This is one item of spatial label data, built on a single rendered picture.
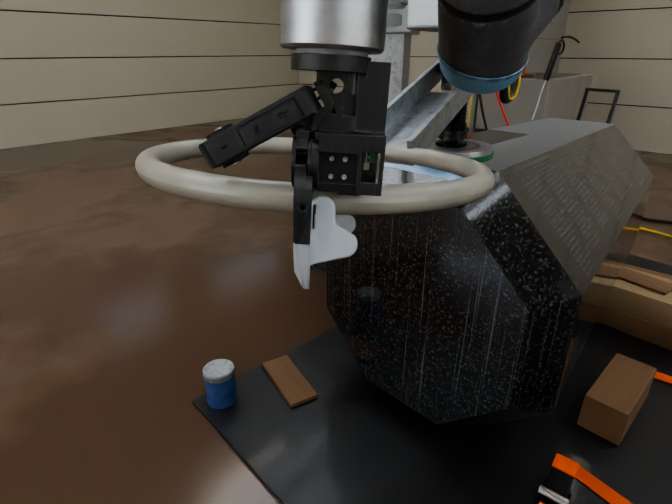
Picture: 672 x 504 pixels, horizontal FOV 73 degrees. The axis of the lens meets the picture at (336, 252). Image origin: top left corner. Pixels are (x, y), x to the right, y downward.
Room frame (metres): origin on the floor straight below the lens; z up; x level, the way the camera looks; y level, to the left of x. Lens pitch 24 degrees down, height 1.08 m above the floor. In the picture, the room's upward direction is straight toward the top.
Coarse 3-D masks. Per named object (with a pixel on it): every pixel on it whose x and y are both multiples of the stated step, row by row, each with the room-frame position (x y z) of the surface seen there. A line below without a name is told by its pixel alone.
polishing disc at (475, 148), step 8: (432, 144) 1.21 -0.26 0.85; (472, 144) 1.21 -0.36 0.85; (480, 144) 1.21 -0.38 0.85; (488, 144) 1.21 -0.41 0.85; (448, 152) 1.11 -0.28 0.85; (456, 152) 1.11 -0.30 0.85; (464, 152) 1.11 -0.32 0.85; (472, 152) 1.11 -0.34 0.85; (480, 152) 1.12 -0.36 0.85; (488, 152) 1.14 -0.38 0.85
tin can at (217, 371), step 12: (216, 360) 1.22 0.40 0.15; (228, 360) 1.22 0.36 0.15; (204, 372) 1.16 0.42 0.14; (216, 372) 1.16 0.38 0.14; (228, 372) 1.16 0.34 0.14; (216, 384) 1.13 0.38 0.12; (228, 384) 1.15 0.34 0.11; (216, 396) 1.13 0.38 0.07; (228, 396) 1.14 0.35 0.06; (216, 408) 1.13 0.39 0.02
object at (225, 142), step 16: (288, 96) 0.40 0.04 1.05; (304, 96) 0.40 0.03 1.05; (256, 112) 0.40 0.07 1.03; (272, 112) 0.40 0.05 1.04; (288, 112) 0.40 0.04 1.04; (304, 112) 0.40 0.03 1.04; (224, 128) 0.41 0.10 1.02; (240, 128) 0.40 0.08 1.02; (256, 128) 0.40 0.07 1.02; (272, 128) 0.40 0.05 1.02; (288, 128) 0.40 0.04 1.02; (208, 144) 0.40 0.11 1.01; (224, 144) 0.40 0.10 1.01; (240, 144) 0.40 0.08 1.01; (256, 144) 0.40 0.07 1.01; (208, 160) 0.40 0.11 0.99; (224, 160) 0.40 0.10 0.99; (240, 160) 0.42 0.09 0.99
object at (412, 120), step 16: (416, 80) 1.12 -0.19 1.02; (432, 80) 1.19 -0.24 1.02; (400, 96) 1.03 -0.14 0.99; (416, 96) 1.11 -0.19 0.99; (432, 96) 1.13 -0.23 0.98; (448, 96) 0.99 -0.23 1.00; (464, 96) 1.06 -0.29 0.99; (400, 112) 1.03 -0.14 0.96; (416, 112) 1.05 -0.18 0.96; (432, 112) 1.03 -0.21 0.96; (448, 112) 0.97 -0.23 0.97; (400, 128) 0.97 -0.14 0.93; (416, 128) 0.96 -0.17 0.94; (432, 128) 0.89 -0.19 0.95; (400, 144) 0.90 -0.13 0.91; (416, 144) 0.82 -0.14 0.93; (384, 160) 0.84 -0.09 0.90
